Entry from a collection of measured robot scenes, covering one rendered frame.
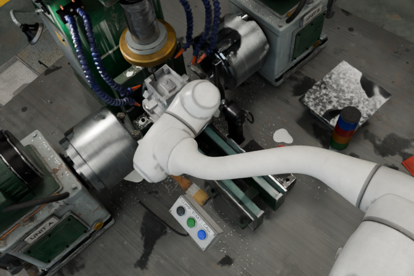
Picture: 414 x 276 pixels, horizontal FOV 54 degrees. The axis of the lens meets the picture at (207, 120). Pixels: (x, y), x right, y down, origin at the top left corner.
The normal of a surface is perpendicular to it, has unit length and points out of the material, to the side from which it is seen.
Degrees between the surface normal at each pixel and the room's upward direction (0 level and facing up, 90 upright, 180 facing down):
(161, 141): 10
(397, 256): 1
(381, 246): 22
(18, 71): 0
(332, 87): 0
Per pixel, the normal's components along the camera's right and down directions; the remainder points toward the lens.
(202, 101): 0.23, -0.04
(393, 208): -0.35, -0.65
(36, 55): -0.08, -0.49
